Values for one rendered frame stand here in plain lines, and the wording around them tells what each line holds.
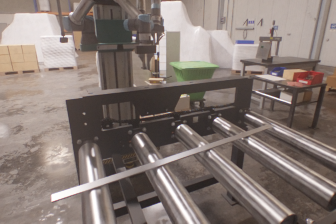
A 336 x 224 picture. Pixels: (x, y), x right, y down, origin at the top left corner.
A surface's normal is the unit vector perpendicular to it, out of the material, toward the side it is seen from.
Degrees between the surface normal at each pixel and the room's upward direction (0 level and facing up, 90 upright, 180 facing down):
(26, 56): 90
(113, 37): 90
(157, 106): 90
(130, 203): 0
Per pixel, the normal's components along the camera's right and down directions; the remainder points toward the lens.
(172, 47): -0.09, 0.31
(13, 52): 0.50, 0.27
